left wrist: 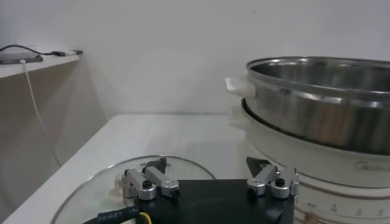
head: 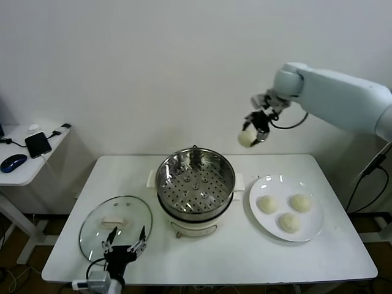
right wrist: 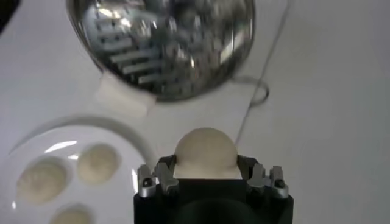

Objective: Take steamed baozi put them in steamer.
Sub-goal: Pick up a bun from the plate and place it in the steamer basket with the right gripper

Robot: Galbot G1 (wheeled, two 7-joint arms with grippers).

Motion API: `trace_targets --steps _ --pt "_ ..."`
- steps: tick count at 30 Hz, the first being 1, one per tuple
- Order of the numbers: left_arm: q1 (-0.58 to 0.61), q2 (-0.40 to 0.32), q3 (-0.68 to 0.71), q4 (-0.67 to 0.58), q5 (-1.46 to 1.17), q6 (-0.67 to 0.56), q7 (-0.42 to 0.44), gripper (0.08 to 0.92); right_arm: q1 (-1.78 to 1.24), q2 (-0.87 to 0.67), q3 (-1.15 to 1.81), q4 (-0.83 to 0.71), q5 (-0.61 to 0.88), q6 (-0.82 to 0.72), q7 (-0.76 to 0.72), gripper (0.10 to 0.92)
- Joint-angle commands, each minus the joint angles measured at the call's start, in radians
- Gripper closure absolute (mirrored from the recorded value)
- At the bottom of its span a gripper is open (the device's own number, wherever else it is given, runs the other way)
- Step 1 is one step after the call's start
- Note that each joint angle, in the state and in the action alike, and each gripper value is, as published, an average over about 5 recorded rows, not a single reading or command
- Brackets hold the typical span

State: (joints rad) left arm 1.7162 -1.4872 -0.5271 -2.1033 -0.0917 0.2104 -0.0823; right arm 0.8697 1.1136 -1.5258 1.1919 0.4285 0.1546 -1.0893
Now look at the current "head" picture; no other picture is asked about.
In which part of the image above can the white steamed baozi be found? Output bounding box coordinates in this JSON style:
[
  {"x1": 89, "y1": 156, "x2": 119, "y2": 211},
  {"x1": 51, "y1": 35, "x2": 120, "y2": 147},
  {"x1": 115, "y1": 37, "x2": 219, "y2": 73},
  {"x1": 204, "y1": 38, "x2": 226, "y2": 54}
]
[
  {"x1": 256, "y1": 195, "x2": 279, "y2": 214},
  {"x1": 277, "y1": 213, "x2": 301, "y2": 233},
  {"x1": 290, "y1": 193, "x2": 313, "y2": 213},
  {"x1": 238, "y1": 129, "x2": 258, "y2": 149}
]

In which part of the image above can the black desk cable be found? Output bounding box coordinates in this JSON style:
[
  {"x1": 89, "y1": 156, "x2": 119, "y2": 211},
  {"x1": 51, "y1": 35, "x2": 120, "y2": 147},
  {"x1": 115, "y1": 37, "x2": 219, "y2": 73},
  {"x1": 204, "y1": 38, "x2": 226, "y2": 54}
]
[{"x1": 0, "y1": 137, "x2": 27, "y2": 148}]

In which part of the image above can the black adapter cable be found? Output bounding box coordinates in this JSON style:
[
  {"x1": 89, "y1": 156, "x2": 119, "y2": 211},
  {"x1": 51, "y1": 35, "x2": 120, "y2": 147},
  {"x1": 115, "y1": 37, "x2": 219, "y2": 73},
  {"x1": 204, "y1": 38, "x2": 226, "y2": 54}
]
[{"x1": 345, "y1": 167, "x2": 390, "y2": 214}]

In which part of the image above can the white side table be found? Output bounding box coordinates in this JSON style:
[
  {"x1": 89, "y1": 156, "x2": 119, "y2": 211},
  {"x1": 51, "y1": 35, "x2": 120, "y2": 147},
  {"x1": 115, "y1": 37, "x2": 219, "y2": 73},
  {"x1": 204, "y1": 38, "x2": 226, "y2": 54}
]
[{"x1": 0, "y1": 123, "x2": 77, "y2": 266}]

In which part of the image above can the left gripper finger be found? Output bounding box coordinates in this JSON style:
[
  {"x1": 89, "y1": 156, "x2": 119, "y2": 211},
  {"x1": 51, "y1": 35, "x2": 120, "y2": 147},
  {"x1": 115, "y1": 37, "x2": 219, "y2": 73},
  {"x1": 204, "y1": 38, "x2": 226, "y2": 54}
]
[
  {"x1": 128, "y1": 225, "x2": 148, "y2": 257},
  {"x1": 101, "y1": 226, "x2": 118, "y2": 254}
]

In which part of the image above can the blue computer mouse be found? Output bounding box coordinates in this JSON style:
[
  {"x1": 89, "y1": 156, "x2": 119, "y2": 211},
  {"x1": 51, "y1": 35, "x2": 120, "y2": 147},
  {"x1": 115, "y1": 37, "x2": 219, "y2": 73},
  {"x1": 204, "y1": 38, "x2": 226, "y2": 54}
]
[{"x1": 0, "y1": 154, "x2": 28, "y2": 174}]

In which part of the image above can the white round plate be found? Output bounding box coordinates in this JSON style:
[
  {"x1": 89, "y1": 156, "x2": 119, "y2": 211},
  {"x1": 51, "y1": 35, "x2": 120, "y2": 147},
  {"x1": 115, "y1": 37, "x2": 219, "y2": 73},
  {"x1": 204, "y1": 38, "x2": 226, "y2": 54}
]
[{"x1": 248, "y1": 174, "x2": 325, "y2": 243}]

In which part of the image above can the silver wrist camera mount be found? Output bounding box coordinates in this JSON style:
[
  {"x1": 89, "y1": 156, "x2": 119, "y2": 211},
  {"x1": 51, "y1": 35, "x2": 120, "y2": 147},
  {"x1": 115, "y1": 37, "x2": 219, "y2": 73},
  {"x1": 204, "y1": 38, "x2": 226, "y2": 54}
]
[
  {"x1": 88, "y1": 271, "x2": 111, "y2": 289},
  {"x1": 251, "y1": 90, "x2": 290, "y2": 121}
]

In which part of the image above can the black power adapter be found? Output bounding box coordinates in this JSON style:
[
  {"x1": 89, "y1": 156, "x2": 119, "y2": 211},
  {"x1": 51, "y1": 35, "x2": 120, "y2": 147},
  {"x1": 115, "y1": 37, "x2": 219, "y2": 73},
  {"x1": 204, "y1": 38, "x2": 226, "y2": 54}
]
[{"x1": 364, "y1": 153, "x2": 387, "y2": 177}]

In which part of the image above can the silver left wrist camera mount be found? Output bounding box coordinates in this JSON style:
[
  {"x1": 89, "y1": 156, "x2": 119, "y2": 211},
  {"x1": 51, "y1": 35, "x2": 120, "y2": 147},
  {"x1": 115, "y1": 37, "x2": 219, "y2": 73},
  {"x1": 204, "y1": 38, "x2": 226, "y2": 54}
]
[{"x1": 88, "y1": 271, "x2": 111, "y2": 289}]

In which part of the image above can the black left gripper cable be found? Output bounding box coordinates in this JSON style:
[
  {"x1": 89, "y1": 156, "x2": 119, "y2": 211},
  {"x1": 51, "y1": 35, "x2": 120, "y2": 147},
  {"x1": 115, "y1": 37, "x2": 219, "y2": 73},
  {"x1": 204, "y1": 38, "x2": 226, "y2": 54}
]
[{"x1": 85, "y1": 258, "x2": 107, "y2": 281}]

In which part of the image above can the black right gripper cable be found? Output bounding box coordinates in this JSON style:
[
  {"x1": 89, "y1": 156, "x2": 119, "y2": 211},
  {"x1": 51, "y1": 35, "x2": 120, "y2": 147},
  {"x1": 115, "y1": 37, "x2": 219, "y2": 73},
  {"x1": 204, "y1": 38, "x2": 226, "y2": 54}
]
[{"x1": 271, "y1": 111, "x2": 309, "y2": 130}]

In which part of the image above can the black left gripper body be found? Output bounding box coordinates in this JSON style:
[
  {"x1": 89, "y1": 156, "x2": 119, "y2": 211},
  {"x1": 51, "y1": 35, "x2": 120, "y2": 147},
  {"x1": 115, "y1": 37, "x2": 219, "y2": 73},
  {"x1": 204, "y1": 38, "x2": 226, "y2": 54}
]
[{"x1": 104, "y1": 246, "x2": 137, "y2": 278}]

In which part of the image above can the white phone cable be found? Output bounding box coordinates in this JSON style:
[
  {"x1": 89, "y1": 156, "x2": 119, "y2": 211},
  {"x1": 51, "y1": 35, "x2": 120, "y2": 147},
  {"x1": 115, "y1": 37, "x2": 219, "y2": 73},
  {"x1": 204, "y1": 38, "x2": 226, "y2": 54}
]
[{"x1": 41, "y1": 154, "x2": 58, "y2": 180}]

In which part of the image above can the white electric cooker base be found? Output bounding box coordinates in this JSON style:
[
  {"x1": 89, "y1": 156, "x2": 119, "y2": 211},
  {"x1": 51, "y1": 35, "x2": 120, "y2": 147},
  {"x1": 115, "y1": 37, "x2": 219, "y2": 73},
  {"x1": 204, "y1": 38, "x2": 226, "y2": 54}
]
[{"x1": 146, "y1": 171, "x2": 246, "y2": 240}]

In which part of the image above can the black smartphone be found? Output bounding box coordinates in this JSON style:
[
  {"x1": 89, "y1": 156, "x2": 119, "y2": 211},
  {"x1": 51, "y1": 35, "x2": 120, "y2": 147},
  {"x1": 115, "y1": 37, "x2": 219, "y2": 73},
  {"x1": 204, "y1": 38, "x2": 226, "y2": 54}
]
[{"x1": 24, "y1": 132, "x2": 52, "y2": 159}]

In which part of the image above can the glass pot lid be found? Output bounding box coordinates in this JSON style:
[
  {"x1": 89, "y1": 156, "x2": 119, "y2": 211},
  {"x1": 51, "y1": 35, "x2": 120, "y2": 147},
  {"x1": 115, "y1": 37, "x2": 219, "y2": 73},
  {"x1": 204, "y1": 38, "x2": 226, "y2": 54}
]
[{"x1": 78, "y1": 195, "x2": 153, "y2": 266}]

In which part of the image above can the dark furniture base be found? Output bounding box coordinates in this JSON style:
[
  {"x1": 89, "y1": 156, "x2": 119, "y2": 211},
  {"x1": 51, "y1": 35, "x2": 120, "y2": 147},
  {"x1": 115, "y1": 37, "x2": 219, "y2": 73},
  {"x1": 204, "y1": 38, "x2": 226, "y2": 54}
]
[{"x1": 352, "y1": 211, "x2": 392, "y2": 243}]

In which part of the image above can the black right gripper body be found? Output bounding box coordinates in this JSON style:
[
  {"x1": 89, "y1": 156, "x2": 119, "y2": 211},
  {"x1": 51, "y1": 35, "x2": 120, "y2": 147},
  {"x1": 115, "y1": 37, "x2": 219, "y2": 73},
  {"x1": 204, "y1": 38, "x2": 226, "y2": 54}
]
[{"x1": 250, "y1": 110, "x2": 273, "y2": 133}]

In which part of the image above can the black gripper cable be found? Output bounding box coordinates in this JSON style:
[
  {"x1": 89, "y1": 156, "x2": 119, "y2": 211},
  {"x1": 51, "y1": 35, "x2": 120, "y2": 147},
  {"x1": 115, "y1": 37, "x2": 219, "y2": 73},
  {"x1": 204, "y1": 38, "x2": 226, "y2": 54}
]
[
  {"x1": 271, "y1": 111, "x2": 309, "y2": 130},
  {"x1": 85, "y1": 258, "x2": 107, "y2": 281}
]

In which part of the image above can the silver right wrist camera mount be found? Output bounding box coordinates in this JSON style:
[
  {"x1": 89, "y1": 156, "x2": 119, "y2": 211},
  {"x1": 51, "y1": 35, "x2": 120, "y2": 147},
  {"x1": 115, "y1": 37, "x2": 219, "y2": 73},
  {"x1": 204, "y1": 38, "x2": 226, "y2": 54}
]
[{"x1": 251, "y1": 90, "x2": 290, "y2": 121}]

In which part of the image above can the dark monitor edge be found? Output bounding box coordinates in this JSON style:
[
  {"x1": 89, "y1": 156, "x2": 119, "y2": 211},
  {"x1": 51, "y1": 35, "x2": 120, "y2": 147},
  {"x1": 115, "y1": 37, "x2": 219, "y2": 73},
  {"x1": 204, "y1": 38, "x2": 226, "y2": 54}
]
[{"x1": 0, "y1": 94, "x2": 6, "y2": 138}]

